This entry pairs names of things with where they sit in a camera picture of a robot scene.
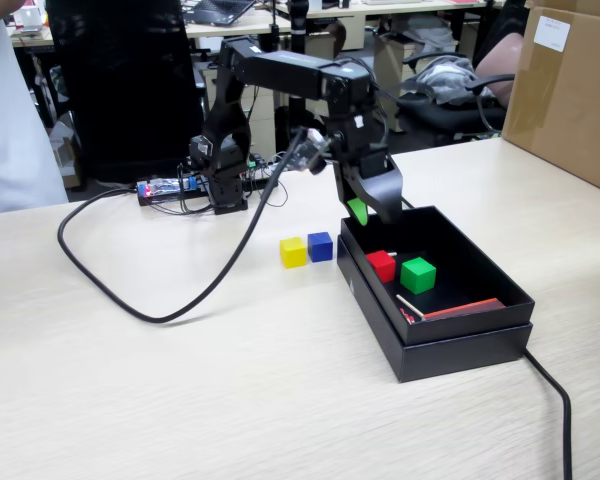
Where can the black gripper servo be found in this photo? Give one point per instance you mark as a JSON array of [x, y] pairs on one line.
[[362, 162]]

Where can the orange flat board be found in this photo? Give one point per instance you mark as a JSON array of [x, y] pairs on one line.
[[465, 307]]

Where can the green wooden cube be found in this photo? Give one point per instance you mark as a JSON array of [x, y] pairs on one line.
[[417, 275]]

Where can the light wood office desk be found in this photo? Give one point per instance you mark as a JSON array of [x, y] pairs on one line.
[[260, 22], [30, 41], [405, 7]]

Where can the black armrest office chair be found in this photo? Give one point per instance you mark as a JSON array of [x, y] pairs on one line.
[[430, 120]]

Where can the beige drawer pedestal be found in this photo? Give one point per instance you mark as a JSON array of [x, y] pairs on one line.
[[265, 115]]

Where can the grey clothing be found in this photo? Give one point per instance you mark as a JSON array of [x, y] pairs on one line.
[[445, 80]]

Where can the person in white shirt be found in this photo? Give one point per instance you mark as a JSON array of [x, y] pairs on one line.
[[15, 125]]

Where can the wooden stick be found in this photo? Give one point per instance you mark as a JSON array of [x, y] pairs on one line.
[[410, 306]]

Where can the brown cardboard box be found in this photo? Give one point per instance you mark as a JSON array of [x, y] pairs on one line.
[[570, 100]]

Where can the person in striped shirt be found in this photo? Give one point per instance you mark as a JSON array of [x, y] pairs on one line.
[[60, 82]]

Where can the beige desk pedestal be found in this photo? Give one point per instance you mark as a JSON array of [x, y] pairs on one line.
[[385, 55]]

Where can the seated person in black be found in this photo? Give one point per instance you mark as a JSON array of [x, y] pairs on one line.
[[500, 65]]

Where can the black laptop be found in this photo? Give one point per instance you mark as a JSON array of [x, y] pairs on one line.
[[220, 10]]

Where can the black open box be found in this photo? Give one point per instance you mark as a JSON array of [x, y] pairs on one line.
[[455, 357]]

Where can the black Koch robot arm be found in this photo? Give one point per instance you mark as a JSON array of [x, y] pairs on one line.
[[285, 70]]

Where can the blue wooden cube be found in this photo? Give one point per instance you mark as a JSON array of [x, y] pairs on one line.
[[320, 247]]

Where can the black box tray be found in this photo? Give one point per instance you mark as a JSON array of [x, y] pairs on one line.
[[460, 295]]

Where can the yellow wooden cube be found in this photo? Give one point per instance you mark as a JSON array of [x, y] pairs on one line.
[[293, 254]]

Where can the white carton with orange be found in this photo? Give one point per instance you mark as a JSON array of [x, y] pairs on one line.
[[67, 165]]

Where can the tall black office chair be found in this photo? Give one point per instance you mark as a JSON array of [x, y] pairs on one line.
[[125, 100]]

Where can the blue controller board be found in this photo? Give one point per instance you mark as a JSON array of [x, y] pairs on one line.
[[167, 187]]

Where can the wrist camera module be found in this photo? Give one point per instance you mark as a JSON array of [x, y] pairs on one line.
[[310, 150]]

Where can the small red pieces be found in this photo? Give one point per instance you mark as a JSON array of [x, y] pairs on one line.
[[406, 316]]

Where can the red wooden cube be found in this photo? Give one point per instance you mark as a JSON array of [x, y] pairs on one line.
[[382, 265]]

